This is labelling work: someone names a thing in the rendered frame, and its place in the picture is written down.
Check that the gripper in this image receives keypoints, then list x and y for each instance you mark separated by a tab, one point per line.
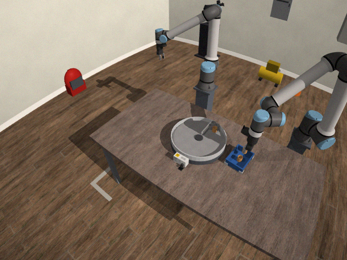
160	48
251	143

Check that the red welding helmet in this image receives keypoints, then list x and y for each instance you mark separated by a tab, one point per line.
74	82

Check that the black cabinet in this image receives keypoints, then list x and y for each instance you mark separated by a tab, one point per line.
203	40

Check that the wooden table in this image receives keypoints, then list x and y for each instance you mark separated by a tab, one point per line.
244	203

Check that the white control box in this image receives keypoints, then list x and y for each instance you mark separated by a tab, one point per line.
180	158

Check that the grey wall cabinet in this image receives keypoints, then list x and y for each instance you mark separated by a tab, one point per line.
343	29

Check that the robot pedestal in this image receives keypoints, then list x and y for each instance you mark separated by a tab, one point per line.
202	98
297	146

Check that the blue crate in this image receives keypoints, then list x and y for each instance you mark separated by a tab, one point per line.
231	161

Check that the grey electrical panel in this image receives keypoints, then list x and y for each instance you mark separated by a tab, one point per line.
282	9

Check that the yellow cart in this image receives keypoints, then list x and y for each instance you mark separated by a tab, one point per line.
271	74

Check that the grey turntable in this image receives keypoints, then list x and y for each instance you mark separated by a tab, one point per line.
189	146

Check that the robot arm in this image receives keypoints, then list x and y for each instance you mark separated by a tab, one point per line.
298	81
212	40

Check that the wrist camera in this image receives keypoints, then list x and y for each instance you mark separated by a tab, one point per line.
244	130

